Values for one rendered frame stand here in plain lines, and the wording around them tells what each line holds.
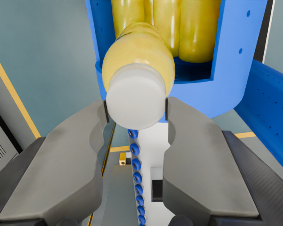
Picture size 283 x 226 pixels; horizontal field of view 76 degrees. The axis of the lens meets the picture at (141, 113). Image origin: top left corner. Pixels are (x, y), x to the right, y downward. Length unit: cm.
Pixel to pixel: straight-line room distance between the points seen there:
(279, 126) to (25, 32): 166
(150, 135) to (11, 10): 139
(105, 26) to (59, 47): 122
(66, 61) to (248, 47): 146
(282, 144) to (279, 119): 9
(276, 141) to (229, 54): 59
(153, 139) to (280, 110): 48
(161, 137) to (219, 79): 45
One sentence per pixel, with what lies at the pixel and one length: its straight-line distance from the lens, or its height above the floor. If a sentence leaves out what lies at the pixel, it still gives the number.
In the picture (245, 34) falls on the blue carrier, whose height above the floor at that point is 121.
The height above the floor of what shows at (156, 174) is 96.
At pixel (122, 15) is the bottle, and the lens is 40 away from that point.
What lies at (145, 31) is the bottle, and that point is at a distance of 18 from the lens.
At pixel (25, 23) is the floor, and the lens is 170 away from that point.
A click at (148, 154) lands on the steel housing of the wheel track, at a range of 73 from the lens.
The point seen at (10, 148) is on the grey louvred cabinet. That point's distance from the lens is 220.
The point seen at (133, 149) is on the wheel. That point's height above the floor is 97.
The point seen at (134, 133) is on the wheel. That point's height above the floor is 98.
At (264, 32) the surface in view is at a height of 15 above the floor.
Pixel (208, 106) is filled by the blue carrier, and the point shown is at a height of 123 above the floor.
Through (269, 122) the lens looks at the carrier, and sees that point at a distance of 85.
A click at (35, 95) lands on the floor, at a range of 188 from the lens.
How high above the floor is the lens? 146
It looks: 59 degrees down
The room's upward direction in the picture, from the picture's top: 178 degrees counter-clockwise
